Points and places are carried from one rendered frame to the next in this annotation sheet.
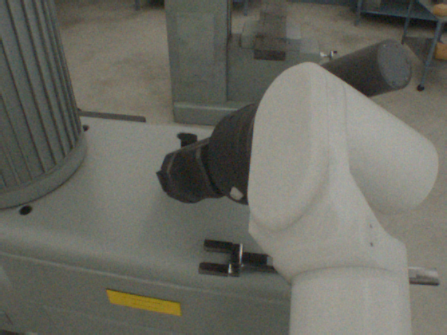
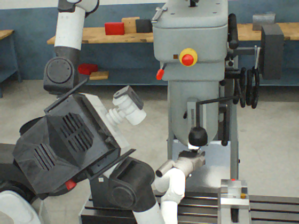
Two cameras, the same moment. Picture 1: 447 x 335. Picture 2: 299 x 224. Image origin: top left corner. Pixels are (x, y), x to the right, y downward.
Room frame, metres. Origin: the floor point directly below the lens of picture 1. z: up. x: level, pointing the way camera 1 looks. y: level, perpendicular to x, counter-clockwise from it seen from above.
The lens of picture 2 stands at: (0.24, -1.45, 2.16)
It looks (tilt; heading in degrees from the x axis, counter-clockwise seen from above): 25 degrees down; 92
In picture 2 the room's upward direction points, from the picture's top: 4 degrees counter-clockwise
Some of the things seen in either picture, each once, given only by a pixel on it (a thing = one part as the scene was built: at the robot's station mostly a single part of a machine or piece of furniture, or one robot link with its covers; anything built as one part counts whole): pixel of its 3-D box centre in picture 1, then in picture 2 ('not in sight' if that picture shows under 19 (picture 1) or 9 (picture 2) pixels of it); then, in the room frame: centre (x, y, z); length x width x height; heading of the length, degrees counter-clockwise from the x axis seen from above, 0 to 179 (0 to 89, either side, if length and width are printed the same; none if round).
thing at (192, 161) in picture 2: not in sight; (186, 164); (0.34, -0.04, 1.23); 0.13 x 0.12 x 0.10; 147
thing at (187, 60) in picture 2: not in sight; (187, 59); (0.34, -0.21, 1.76); 0.04 x 0.03 x 0.04; 170
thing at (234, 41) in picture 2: not in sight; (231, 29); (0.54, 0.05, 1.79); 0.45 x 0.04 x 0.04; 80
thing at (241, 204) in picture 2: not in sight; (234, 200); (0.55, -0.05, 1.03); 0.12 x 0.06 x 0.04; 171
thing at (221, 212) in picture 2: not in sight; (234, 203); (0.55, -0.02, 0.99); 0.35 x 0.15 x 0.11; 81
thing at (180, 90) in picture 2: not in sight; (195, 106); (0.39, 0.04, 1.47); 0.21 x 0.19 x 0.32; 170
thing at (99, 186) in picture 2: not in sight; (114, 183); (-0.01, 0.13, 1.04); 0.22 x 0.12 x 0.20; 177
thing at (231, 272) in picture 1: (321, 267); (158, 14); (0.25, -0.10, 1.89); 0.24 x 0.04 x 0.01; 82
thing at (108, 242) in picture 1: (183, 223); (193, 25); (0.39, 0.05, 1.81); 0.47 x 0.26 x 0.16; 80
